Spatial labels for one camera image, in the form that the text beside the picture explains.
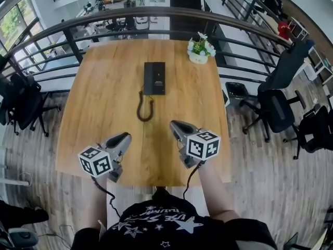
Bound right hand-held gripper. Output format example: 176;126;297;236
170;120;221;169

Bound grey device with black knob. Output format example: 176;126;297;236
0;227;40;250

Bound large glass window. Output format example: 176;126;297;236
0;0;45;70

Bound person's black star-print shirt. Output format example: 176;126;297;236
71;187;278;250

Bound person's left forearm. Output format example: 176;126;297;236
89;174;109;229

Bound red garment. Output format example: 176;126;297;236
277;21;293;40

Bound white metal stand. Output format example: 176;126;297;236
0;165;32;188

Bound dark coiled phone cord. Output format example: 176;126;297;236
137;85;155;121

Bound person's right forearm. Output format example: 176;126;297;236
199;160;241;222

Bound black metal railing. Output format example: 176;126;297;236
0;6;294;88

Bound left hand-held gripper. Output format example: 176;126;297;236
77;131;132;183

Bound flower plant in white pot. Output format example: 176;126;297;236
187;31;216;65

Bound black telephone base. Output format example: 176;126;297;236
143;61;166;96

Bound black waste bin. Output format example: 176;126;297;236
225;81;248;106

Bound tall-backed black office chair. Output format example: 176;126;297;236
239;42;309;143

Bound right hand-held gripper cable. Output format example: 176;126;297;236
183;161;205;200

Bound left hand-held gripper cable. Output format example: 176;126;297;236
91;176;122;218

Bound white metal frame desk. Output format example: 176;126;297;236
288;17;333;85

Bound hand-held gripper cable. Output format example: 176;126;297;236
183;161;205;200
91;176;122;218

